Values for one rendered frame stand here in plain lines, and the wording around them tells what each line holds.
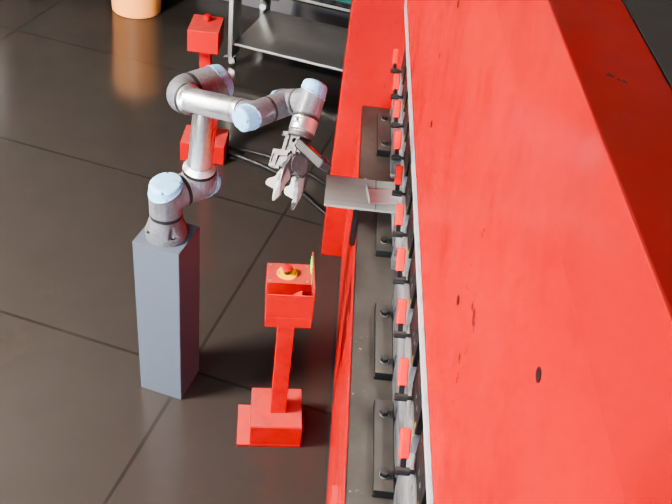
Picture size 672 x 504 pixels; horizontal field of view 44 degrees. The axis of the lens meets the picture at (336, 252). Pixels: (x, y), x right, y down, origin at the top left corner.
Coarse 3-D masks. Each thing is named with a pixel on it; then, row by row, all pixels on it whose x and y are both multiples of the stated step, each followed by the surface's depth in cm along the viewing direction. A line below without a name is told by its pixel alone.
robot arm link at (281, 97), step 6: (276, 90) 241; (282, 90) 238; (288, 90) 237; (270, 96) 234; (276, 96) 235; (282, 96) 236; (288, 96) 235; (276, 102) 234; (282, 102) 235; (288, 102) 235; (282, 108) 235; (288, 108) 236; (282, 114) 236; (288, 114) 238; (276, 120) 237
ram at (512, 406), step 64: (448, 0) 205; (448, 64) 192; (448, 128) 181; (512, 128) 120; (448, 192) 172; (512, 192) 116; (448, 256) 163; (512, 256) 112; (448, 320) 155; (512, 320) 108; (576, 320) 83; (448, 384) 148; (512, 384) 104; (576, 384) 81; (448, 448) 141; (512, 448) 101; (576, 448) 79
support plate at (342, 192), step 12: (336, 180) 296; (348, 180) 297; (360, 180) 298; (372, 180) 299; (336, 192) 291; (348, 192) 291; (360, 192) 292; (324, 204) 285; (336, 204) 285; (348, 204) 286; (360, 204) 287; (372, 204) 287; (384, 204) 288; (396, 204) 289
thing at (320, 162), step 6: (300, 144) 228; (306, 144) 228; (300, 150) 228; (306, 150) 227; (312, 150) 226; (306, 156) 227; (312, 156) 225; (318, 156) 224; (318, 162) 224; (324, 162) 224; (318, 168) 226; (324, 168) 225
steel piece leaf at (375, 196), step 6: (366, 186) 292; (366, 192) 292; (372, 192) 293; (378, 192) 293; (384, 192) 293; (390, 192) 294; (372, 198) 290; (378, 198) 290; (384, 198) 291; (390, 198) 291
